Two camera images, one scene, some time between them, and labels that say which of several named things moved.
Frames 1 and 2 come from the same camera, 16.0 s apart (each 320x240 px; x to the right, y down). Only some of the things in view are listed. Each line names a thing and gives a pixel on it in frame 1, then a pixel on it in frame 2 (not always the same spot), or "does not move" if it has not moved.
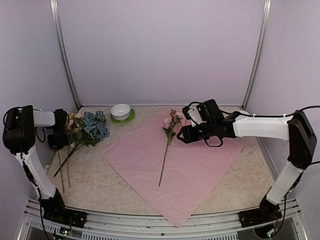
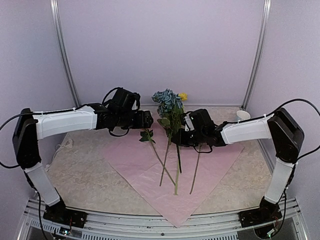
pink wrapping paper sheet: [177, 178] does not move
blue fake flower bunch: [96, 130] -> [170, 106]
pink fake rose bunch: [73, 125] -> [147, 136]
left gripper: [53, 145] -> [144, 121]
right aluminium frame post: [261, 47] does not move
